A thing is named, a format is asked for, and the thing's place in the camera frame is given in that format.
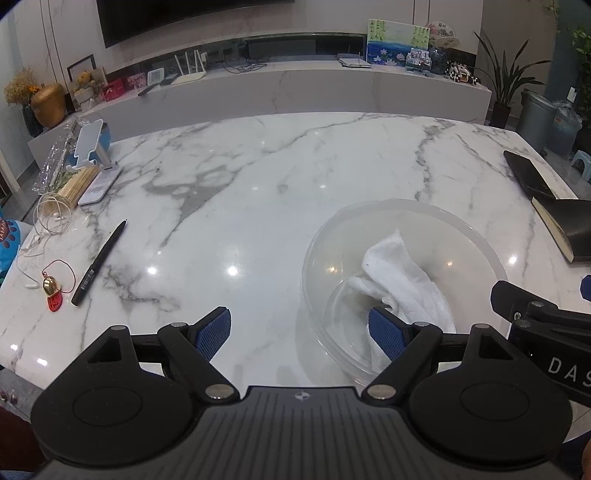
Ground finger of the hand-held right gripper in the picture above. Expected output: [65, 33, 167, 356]
[490, 280, 591, 329]

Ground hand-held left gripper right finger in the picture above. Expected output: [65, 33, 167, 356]
[361, 307, 513, 407]

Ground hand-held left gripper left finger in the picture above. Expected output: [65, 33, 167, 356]
[83, 307, 241, 405]

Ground white cloth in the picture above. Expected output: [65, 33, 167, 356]
[346, 228, 458, 376]

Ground black notebook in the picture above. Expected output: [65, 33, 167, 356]
[530, 196, 591, 265]

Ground black phone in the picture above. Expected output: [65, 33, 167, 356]
[503, 150, 562, 200]

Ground black pen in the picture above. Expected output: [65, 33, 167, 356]
[70, 219, 129, 306]

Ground small plastic stool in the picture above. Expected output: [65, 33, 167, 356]
[571, 150, 591, 179]

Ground bin with clear bag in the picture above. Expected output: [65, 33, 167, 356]
[551, 102, 583, 158]

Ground grey trash can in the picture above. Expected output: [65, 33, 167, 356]
[517, 90, 557, 153]

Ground white smartphone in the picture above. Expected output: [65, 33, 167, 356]
[78, 166, 123, 206]

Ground bundle of bamboo skewers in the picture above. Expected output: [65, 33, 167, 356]
[55, 166, 100, 208]

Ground potted plant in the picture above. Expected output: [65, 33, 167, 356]
[473, 30, 553, 128]

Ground blue snack packet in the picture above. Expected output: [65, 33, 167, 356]
[0, 219, 24, 283]

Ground checkered toy car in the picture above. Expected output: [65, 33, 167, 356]
[445, 62, 481, 86]

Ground white phone stand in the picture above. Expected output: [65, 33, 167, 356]
[65, 119, 114, 172]

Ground clear plastic bag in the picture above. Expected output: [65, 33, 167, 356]
[32, 115, 93, 195]

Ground marble television console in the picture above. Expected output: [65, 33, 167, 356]
[28, 32, 493, 153]

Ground photo box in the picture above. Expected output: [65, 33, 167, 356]
[406, 47, 433, 76]

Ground white router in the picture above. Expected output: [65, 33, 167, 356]
[172, 50, 208, 86]

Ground red box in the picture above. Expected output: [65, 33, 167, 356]
[102, 78, 128, 100]

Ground round paper fan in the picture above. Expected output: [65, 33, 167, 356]
[425, 21, 462, 49]

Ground lotus pond painting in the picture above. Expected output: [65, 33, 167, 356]
[366, 19, 430, 64]

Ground dark blue vase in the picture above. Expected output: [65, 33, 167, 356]
[22, 104, 45, 138]

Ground teddy bear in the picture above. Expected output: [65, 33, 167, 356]
[74, 70, 98, 103]

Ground gold vase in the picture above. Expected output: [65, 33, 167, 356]
[30, 83, 66, 129]

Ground dried flowers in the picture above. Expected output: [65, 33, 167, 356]
[4, 68, 42, 106]

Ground black television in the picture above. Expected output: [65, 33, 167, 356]
[96, 0, 296, 49]

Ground gold bell charm red cord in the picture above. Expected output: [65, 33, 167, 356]
[41, 260, 77, 315]

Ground white wired earphones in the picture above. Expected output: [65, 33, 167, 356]
[16, 191, 75, 289]

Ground black picture frame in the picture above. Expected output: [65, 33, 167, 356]
[67, 54, 96, 85]

